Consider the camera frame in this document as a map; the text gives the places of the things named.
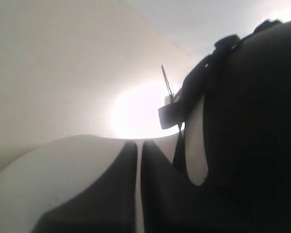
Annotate white mannequin head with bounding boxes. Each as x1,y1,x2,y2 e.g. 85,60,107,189
0,133,209,233

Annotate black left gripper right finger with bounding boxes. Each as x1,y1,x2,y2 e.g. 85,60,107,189
141,140,209,233

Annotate black helmet with tinted visor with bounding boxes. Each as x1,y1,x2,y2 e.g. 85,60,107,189
158,19,291,233

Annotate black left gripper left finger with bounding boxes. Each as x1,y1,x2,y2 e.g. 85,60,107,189
33,141,138,233

